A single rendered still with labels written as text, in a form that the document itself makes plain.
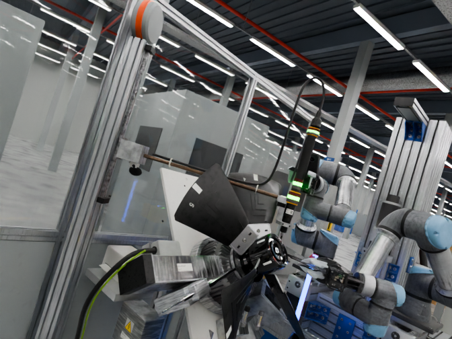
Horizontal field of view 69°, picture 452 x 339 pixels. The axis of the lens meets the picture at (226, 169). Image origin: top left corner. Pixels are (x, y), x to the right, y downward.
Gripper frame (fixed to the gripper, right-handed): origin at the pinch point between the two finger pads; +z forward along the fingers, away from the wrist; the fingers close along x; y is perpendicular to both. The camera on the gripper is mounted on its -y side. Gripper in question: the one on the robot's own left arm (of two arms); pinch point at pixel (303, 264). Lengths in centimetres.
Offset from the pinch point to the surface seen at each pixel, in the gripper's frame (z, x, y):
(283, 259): 9.9, -3.1, 12.7
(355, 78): -151, -262, -698
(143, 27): 81, -66, 1
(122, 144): 77, -23, 3
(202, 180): 42, -22, 23
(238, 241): 26.0, -5.1, 16.2
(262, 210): 20.3, -14.5, -0.3
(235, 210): 30.0, -15.1, 17.9
